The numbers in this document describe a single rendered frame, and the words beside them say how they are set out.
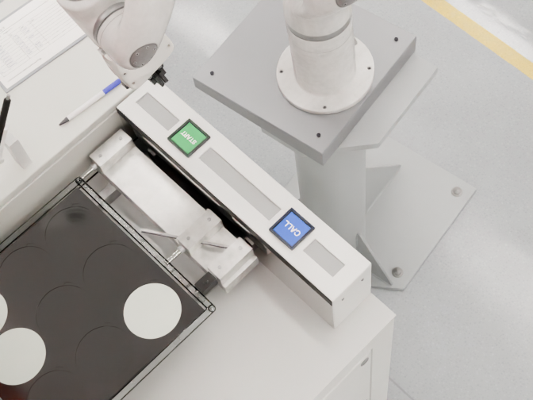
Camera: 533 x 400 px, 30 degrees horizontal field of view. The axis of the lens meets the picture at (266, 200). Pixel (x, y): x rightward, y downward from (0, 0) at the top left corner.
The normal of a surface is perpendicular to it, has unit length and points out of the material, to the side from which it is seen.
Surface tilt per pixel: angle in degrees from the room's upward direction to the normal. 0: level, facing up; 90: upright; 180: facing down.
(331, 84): 88
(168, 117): 0
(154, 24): 85
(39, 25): 0
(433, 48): 0
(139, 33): 76
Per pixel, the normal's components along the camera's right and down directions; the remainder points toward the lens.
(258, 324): -0.08, -0.43
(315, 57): -0.19, 0.88
